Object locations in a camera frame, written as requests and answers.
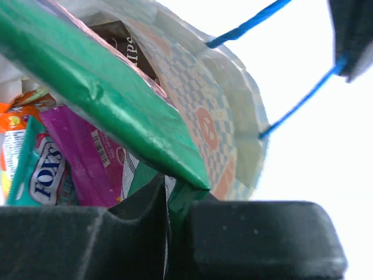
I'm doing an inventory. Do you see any blue checkered paper bag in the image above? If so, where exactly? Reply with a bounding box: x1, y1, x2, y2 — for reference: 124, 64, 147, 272
43, 0, 350, 202

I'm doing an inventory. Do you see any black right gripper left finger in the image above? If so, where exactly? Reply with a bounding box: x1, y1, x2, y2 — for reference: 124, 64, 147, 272
1, 175, 168, 279

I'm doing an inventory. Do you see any green snack bag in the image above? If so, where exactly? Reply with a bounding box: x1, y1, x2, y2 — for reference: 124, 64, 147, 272
1, 1, 209, 232

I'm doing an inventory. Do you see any purple snack packet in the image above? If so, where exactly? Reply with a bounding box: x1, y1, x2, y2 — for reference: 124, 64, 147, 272
38, 104, 129, 208

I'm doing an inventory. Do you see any teal Fox's candy bag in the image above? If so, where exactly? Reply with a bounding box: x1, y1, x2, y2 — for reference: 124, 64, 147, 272
6, 117, 78, 206

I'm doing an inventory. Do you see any brown chocolate snack bag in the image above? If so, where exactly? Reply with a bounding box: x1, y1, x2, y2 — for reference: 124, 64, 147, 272
90, 21, 160, 85

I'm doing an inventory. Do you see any orange candy packet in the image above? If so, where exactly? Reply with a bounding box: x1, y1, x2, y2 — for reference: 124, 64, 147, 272
1, 88, 57, 200

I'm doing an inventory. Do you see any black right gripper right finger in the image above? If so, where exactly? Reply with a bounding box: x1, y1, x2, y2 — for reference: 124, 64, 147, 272
167, 198, 348, 279

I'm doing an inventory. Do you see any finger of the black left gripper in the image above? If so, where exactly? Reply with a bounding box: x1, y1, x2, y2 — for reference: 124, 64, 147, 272
328, 0, 372, 83

